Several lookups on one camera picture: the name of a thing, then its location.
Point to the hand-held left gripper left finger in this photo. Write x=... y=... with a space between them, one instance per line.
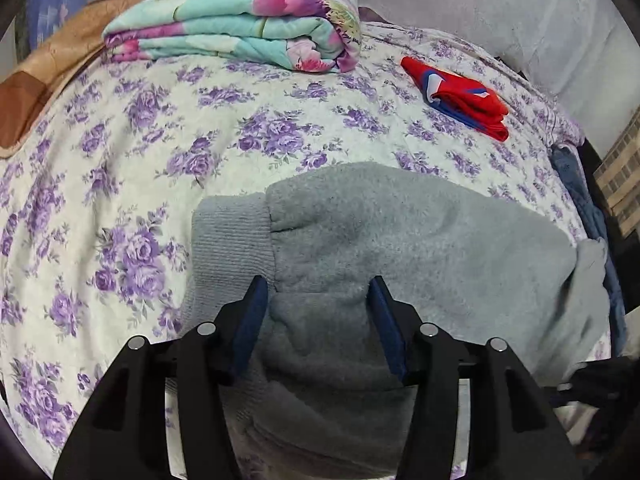
x=248 y=318

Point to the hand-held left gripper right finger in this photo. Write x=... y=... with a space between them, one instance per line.
x=387 y=321

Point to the grey fleece sweatshirt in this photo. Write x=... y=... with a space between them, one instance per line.
x=380 y=240

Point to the blue denim garment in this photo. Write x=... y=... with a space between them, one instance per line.
x=587 y=210

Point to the purple floral bed sheet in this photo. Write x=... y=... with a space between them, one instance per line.
x=165 y=160

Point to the wooden slatted furniture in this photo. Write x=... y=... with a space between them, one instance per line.
x=621 y=175

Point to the folded red blue garment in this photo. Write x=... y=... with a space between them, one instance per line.
x=460 y=97

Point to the folded turquoise floral quilt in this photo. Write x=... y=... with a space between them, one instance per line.
x=240 y=25

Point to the brown orange pillow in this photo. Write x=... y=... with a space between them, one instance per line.
x=55 y=65

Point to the grey headboard cover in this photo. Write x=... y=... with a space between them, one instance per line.
x=450 y=0

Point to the blue floral pillow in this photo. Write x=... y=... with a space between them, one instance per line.
x=52 y=2

